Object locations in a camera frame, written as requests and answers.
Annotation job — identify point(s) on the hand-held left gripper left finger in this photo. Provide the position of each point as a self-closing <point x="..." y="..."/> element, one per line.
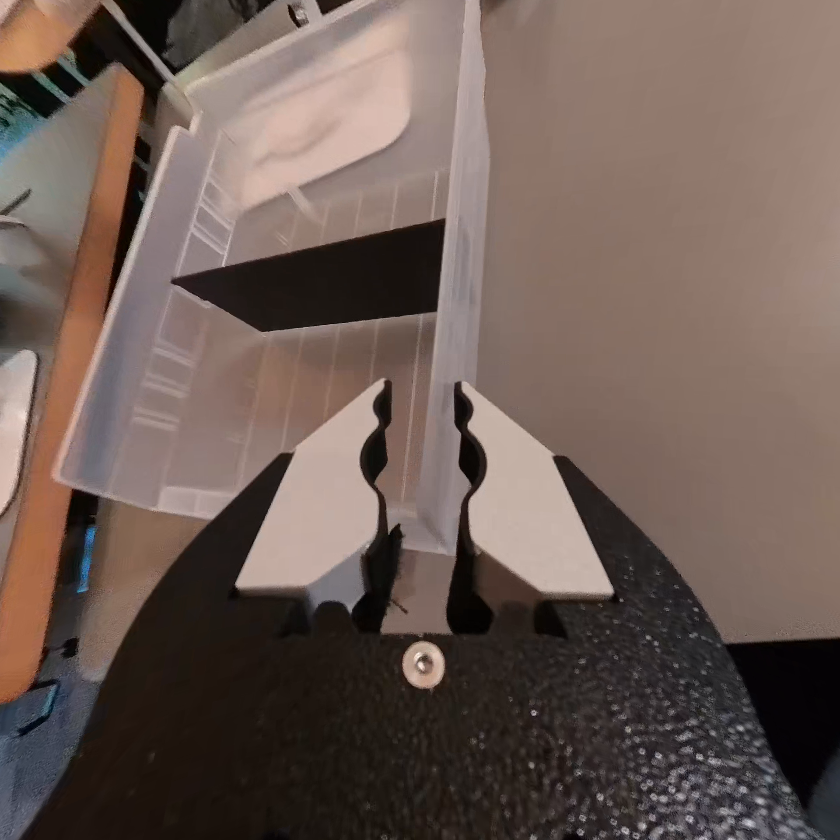
<point x="315" y="518"/>

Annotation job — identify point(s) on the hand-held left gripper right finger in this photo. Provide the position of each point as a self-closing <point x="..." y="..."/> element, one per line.
<point x="531" y="525"/>

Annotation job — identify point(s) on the clear plastic bin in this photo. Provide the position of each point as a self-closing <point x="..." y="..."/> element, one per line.
<point x="315" y="197"/>

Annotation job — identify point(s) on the black divider card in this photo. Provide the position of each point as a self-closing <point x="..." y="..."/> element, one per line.
<point x="328" y="282"/>

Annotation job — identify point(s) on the wooden-edged table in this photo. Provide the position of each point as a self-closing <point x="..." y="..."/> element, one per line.
<point x="72" y="367"/>

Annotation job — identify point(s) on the white mat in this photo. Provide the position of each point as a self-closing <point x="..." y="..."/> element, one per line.
<point x="13" y="426"/>

